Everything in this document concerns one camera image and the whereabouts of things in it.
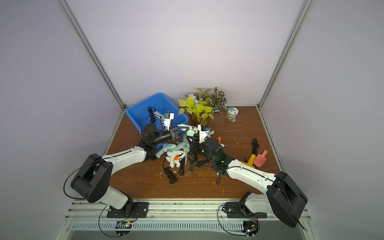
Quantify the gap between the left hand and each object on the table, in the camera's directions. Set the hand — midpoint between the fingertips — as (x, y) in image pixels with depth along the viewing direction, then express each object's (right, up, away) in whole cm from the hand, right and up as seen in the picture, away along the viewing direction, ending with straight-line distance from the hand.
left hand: (189, 131), depth 74 cm
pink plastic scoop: (+43, -19, +16) cm, 50 cm away
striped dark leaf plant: (+17, +17, +18) cm, 30 cm away
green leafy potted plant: (+3, +15, +15) cm, 21 cm away
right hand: (0, -2, +1) cm, 2 cm away
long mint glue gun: (-4, -11, +18) cm, 21 cm away
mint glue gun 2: (+1, 0, +2) cm, 2 cm away
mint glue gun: (-16, -12, +19) cm, 28 cm away
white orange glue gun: (-10, -17, +14) cm, 24 cm away
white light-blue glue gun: (-23, +9, +30) cm, 39 cm away
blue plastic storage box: (-35, +10, +31) cm, 48 cm away
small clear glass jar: (+29, +9, +32) cm, 44 cm away
